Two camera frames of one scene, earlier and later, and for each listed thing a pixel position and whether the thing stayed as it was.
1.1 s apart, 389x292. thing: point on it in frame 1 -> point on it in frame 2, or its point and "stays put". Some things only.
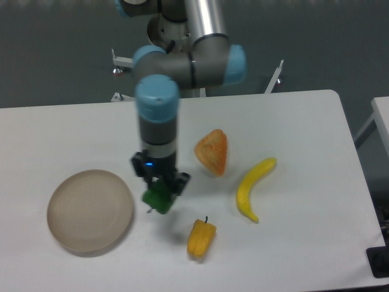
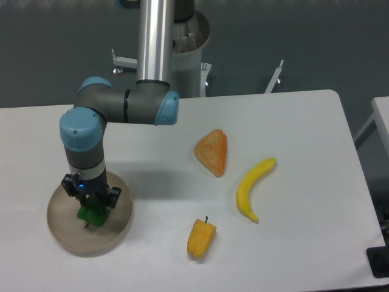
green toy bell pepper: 158,198 -> 92,212
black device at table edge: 378,259 stays put
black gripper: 148,167 -> 75,186
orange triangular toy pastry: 211,149 stays put
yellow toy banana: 242,196 stays put
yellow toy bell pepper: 201,238 stays put
